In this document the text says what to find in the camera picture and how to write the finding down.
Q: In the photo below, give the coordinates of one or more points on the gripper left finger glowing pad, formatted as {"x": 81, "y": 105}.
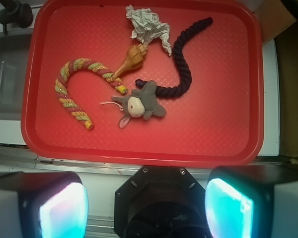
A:
{"x": 42, "y": 205}

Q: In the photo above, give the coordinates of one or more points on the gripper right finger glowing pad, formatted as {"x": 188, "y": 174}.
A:
{"x": 257, "y": 201}

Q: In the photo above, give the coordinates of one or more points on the brown conch shell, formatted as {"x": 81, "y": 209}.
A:
{"x": 134, "y": 59}

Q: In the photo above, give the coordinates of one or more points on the grey plush mouse toy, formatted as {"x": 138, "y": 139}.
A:
{"x": 141, "y": 103}

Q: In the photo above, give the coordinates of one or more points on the grey metal sink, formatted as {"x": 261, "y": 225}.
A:
{"x": 14, "y": 51}

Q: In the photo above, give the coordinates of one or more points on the red plastic tray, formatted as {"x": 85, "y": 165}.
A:
{"x": 218, "y": 121}

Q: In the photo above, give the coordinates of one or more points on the black clamp knob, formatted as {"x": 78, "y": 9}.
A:
{"x": 15, "y": 12}

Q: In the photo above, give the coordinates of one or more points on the crumpled white paper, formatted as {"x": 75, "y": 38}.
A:
{"x": 147, "y": 27}

